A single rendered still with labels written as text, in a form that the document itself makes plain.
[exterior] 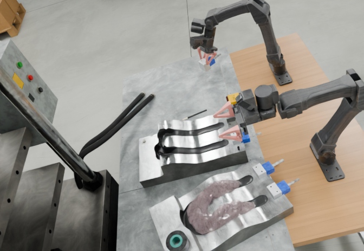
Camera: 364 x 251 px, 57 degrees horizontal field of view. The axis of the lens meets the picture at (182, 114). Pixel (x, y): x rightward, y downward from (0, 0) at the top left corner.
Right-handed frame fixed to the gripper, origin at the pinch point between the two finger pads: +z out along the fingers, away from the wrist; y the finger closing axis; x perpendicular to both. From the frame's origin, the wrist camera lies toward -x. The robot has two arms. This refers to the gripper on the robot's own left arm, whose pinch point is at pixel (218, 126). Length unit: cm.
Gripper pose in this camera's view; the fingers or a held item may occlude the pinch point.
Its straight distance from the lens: 118.9
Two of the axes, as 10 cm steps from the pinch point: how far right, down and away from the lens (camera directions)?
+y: 1.2, 7.0, -7.1
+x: 3.0, 6.5, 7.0
